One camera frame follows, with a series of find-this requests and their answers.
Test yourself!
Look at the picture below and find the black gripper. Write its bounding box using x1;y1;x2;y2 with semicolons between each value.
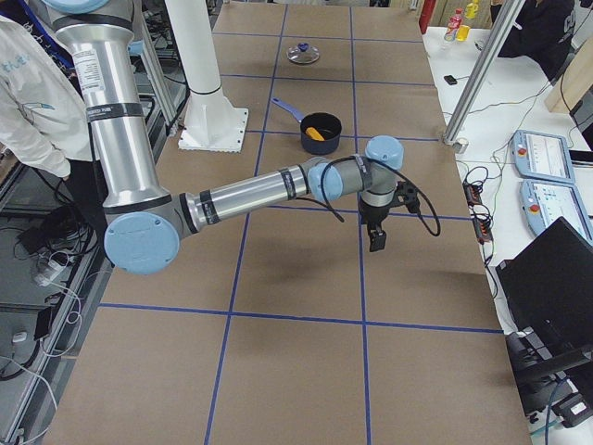
359;181;420;252

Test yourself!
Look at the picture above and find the yellow corn cob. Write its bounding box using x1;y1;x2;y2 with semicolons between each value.
305;127;325;141

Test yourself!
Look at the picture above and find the glass pot lid blue knob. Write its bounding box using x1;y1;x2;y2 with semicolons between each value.
286;42;320;65

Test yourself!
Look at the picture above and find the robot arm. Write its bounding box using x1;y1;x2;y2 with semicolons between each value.
44;1;423;274

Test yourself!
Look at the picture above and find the black orange power strip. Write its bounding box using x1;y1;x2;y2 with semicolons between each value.
463;182;493;245

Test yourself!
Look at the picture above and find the lower teach pendant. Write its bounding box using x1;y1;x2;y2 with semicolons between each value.
520;180;592;244

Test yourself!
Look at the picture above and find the teach pendant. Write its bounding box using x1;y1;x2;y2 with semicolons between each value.
509;130;575;184
520;180;592;244

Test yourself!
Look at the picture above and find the black laptop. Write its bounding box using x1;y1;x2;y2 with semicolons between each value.
496;217;592;351

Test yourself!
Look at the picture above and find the upper teach pendant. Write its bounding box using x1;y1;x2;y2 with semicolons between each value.
509;130;575;184

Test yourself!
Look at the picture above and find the yellow bottle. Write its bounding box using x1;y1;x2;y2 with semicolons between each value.
456;0;480;42

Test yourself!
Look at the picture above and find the red labelled drink bottle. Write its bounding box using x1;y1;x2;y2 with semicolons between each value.
444;8;462;43

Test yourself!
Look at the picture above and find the seated person in black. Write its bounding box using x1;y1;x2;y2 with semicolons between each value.
498;0;576;82

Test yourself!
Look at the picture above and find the white power strip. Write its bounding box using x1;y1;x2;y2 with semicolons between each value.
33;260;66;286

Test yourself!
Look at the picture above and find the person in white shirt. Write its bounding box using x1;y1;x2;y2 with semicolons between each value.
1;1;107;239

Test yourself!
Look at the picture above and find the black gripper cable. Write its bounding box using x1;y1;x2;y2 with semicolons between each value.
296;157;442;238

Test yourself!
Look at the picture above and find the blue saucepan with handle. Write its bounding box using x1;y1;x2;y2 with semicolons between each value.
271;97;342;156

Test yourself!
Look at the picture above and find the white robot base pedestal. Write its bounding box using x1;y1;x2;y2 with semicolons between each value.
166;0;248;153

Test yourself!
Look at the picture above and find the aluminium frame post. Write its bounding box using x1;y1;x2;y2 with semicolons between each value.
442;1;524;154

